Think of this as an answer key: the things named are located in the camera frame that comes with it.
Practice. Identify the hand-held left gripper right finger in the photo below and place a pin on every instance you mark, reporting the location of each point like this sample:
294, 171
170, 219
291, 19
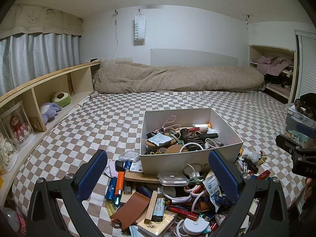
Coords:
222, 175

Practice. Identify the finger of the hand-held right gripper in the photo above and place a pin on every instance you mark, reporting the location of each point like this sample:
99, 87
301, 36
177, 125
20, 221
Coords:
287, 143
307, 129

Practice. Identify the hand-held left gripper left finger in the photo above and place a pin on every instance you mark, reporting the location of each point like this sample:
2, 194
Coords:
92, 175

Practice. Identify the heap of mixed small things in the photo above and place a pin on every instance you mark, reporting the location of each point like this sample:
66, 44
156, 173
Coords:
197, 205

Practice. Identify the white cardboard box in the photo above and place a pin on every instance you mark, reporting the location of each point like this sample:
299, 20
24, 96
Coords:
172, 164

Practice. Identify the brown leather piece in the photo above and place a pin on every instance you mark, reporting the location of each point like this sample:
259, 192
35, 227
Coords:
132, 209

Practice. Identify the light wooden block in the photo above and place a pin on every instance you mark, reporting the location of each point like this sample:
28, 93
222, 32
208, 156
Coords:
151, 211

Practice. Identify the person's right hand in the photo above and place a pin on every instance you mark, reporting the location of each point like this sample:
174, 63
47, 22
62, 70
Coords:
311, 188

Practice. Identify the white packet with blue print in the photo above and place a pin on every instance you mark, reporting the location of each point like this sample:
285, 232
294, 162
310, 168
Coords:
212, 188

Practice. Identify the clear storage bin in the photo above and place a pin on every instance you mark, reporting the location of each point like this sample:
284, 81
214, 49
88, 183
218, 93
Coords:
292, 113

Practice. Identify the blue lighter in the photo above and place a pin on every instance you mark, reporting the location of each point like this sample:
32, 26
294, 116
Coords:
111, 188

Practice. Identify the orange lighter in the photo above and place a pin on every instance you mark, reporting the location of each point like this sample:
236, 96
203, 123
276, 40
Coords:
120, 181

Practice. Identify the small black box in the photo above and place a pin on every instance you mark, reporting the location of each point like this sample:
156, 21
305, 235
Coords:
119, 165

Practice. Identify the white fluffy toy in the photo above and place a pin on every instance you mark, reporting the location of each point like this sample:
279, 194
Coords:
253, 156

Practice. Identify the clear plastic case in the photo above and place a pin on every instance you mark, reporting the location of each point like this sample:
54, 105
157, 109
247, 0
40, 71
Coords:
128, 156

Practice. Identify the black hair roller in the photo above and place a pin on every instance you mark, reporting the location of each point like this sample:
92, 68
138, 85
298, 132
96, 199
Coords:
208, 136

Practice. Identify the engraved wooden board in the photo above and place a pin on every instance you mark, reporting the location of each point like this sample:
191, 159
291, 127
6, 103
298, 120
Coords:
140, 177

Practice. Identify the clear case with dark insert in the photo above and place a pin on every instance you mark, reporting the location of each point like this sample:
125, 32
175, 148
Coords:
172, 179

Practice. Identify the white tube with orange cap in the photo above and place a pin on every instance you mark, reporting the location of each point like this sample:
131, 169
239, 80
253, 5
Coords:
201, 126

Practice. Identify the round cork disc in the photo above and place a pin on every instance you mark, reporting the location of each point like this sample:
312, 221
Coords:
174, 149

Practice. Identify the round white tape measure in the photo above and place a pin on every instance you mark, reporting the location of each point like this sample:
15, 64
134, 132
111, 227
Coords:
195, 227

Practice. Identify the checkered bed sheet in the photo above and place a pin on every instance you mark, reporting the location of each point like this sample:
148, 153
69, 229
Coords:
111, 118

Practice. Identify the white louvred door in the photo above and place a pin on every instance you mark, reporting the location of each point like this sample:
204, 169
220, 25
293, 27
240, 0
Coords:
306, 61

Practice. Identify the white packet with grey label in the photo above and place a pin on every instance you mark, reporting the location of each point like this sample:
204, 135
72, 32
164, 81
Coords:
160, 139

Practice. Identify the pink scissors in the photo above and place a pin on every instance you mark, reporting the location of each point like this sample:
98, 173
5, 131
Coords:
169, 127

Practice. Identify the black lighter with green label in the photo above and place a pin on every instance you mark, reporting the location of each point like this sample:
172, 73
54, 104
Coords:
158, 209

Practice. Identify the pile of pink clothes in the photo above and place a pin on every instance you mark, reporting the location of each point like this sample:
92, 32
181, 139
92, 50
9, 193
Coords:
274, 64

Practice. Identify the purple plush toy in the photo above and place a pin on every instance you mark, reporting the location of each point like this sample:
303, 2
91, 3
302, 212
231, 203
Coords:
49, 111

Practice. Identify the small beige roll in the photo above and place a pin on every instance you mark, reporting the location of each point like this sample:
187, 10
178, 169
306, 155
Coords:
93, 94

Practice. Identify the beige tissue packet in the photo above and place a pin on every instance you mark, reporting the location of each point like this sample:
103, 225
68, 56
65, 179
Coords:
158, 224

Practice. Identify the green avocado plush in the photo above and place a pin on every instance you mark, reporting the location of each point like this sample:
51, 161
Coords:
61, 100

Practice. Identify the red label plastic bottle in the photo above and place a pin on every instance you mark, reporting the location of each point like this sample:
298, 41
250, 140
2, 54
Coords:
17, 223

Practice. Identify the white flower ornament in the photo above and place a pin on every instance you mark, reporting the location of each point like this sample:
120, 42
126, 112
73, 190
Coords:
6, 150

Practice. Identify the doll in clear case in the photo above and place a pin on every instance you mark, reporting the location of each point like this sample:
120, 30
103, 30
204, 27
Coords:
17, 126

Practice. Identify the wooden shelf unit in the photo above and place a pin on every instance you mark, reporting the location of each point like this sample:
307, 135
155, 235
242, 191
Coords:
49, 76

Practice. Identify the beige quilted duvet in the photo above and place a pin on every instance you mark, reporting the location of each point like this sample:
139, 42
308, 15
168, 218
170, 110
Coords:
172, 77

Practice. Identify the dark item on shelf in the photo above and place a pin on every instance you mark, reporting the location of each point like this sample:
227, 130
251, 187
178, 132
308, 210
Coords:
93, 60

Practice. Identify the fluffy cream pillow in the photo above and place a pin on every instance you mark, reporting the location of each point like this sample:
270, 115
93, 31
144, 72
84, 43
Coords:
116, 60

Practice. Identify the grey curtain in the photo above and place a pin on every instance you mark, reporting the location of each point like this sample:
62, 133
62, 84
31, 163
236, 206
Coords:
37, 56

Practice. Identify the white hanging paper bag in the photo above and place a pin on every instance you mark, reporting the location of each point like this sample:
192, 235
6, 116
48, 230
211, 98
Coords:
140, 29

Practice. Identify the beige printed valance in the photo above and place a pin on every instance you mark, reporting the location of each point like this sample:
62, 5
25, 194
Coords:
37, 21

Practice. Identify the wall alcove shelf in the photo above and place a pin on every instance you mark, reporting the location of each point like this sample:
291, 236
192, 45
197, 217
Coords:
271, 79

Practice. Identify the black wall hook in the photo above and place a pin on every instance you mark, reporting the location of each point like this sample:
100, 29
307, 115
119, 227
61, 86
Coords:
247, 18

